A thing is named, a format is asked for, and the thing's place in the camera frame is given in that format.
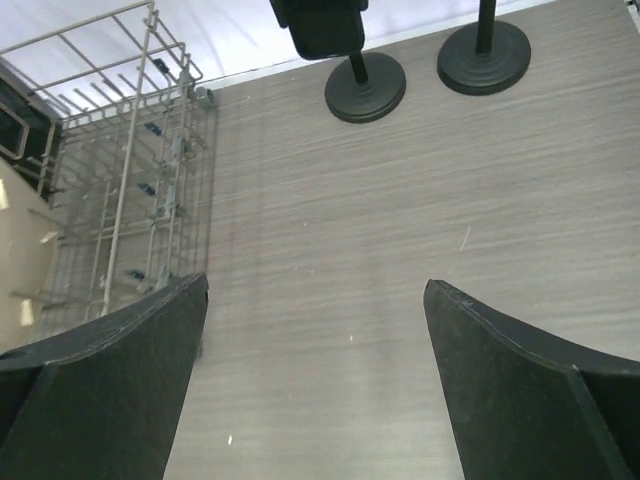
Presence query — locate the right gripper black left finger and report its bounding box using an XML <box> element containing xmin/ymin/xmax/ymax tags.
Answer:
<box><xmin>1</xmin><ymin>273</ymin><xmax>208</xmax><ymax>480</ymax></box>

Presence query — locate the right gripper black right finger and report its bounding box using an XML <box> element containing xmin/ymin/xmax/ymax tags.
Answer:
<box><xmin>423</xmin><ymin>279</ymin><xmax>639</xmax><ymax>479</ymax></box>

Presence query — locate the black smartphone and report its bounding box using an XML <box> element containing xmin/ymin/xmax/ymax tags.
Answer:
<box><xmin>270</xmin><ymin>0</ymin><xmax>369</xmax><ymax>60</ymax></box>

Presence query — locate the grey wire dish rack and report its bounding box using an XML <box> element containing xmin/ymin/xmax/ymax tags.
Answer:
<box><xmin>1</xmin><ymin>1</ymin><xmax>216</xmax><ymax>334</ymax></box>

